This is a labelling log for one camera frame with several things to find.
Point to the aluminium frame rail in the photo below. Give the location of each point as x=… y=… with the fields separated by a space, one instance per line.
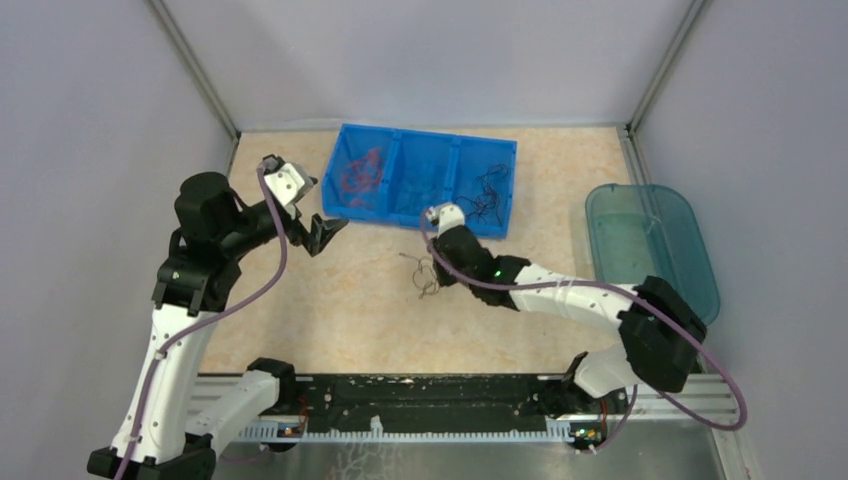
x=704 y=395

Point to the blue three-compartment plastic bin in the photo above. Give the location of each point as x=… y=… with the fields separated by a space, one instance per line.
x=389 y=176

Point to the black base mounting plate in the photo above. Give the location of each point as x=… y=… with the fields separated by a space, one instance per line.
x=462 y=420

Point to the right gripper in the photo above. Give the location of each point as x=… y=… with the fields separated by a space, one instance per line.
x=443 y=277

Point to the teal translucent plastic tray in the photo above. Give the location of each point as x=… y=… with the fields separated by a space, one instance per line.
x=637 y=231

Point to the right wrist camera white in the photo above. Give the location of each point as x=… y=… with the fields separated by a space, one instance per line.
x=445 y=217

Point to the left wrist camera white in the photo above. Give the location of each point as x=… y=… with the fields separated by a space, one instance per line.
x=287 y=181

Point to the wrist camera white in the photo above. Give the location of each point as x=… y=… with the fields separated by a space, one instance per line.
x=287 y=181
x=445 y=217

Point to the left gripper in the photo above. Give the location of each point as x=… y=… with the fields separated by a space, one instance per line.
x=320 y=234

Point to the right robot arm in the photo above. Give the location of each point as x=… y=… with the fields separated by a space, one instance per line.
x=657 y=329

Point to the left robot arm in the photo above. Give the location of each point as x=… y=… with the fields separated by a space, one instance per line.
x=159 y=438

